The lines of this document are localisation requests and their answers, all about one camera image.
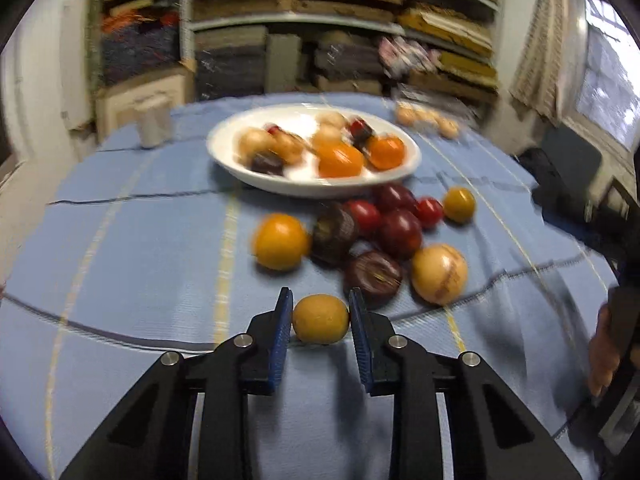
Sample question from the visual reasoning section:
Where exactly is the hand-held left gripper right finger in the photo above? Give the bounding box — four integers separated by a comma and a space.
348, 287, 583, 480

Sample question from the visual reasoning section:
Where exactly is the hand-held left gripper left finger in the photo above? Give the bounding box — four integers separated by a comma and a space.
60, 287, 294, 480

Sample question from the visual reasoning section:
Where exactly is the small tan round fruit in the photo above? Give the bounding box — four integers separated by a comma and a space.
292, 294, 350, 345

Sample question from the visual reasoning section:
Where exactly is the dark brown mangosteen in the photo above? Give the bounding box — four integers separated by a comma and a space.
250, 152, 287, 177
352, 125, 377, 151
344, 250, 405, 310
311, 205, 360, 267

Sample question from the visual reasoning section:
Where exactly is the yellow orange tomato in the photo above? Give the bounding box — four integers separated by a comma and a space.
251, 213, 311, 272
442, 186, 477, 223

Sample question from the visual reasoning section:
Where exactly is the dark red plum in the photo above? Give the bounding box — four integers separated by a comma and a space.
346, 200, 383, 238
376, 183, 418, 213
377, 209, 423, 261

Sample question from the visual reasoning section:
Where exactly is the white oval plate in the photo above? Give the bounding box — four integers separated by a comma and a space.
206, 103, 422, 198

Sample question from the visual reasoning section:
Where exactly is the orange mandarin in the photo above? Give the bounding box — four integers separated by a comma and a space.
317, 141, 366, 179
367, 135, 406, 171

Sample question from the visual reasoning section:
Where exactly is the group of pale orange fruits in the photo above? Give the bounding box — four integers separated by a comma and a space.
396, 102, 461, 140

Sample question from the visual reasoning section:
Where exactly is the person's right hand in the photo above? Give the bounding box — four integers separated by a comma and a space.
589, 307, 618, 396

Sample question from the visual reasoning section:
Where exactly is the clear plastic clamshell box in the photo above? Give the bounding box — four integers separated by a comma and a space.
390, 85, 476, 141

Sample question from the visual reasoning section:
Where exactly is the silver drinks can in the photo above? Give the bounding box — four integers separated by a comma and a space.
132, 97, 173, 148

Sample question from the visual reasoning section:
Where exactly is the bright window with lace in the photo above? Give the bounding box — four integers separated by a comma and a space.
570, 0, 640, 151

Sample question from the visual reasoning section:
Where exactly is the checkered curtain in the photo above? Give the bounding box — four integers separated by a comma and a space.
509, 0, 581, 126

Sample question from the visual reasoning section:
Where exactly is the pink cloth bundle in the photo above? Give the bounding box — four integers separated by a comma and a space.
377, 35, 441, 78

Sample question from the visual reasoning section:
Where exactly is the white metal shelf rack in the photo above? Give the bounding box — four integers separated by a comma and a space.
177, 0, 501, 106

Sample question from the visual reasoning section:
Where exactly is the stack of blue red boxes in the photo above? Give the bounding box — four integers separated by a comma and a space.
100, 10, 181, 86

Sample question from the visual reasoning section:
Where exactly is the beige picture frame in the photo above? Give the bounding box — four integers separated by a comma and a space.
95, 75, 193, 138

